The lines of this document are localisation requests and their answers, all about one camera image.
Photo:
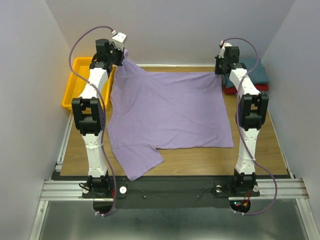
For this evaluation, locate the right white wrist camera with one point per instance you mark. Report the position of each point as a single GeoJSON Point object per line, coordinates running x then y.
{"type": "Point", "coordinates": [223, 47]}

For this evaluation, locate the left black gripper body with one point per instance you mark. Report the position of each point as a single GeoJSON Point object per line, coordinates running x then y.
{"type": "Point", "coordinates": [115, 56]}

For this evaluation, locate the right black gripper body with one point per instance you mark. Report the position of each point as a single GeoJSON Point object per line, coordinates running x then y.
{"type": "Point", "coordinates": [220, 62]}

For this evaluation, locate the purple t shirt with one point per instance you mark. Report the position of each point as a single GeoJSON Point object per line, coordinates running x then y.
{"type": "Point", "coordinates": [152, 111]}

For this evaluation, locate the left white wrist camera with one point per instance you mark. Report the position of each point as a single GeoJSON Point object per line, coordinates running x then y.
{"type": "Point", "coordinates": [118, 39]}

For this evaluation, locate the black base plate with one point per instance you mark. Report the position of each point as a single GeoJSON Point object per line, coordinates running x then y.
{"type": "Point", "coordinates": [164, 192]}

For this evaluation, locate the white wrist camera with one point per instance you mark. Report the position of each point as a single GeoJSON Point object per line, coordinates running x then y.
{"type": "Point", "coordinates": [118, 39]}
{"type": "Point", "coordinates": [223, 47]}

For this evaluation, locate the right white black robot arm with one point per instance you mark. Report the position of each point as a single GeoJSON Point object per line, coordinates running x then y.
{"type": "Point", "coordinates": [251, 111]}

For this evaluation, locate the aluminium frame rail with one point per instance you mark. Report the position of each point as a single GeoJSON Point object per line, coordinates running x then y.
{"type": "Point", "coordinates": [63, 214]}

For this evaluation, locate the yellow plastic bin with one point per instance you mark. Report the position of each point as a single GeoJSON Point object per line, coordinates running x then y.
{"type": "Point", "coordinates": [75, 85]}

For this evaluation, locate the folded red t shirt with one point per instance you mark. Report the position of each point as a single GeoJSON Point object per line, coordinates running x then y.
{"type": "Point", "coordinates": [233, 90]}

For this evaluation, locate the folded teal t shirt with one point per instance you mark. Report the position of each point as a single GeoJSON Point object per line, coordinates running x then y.
{"type": "Point", "coordinates": [257, 76]}

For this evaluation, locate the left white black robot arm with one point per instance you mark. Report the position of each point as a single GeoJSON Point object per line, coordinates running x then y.
{"type": "Point", "coordinates": [89, 114]}

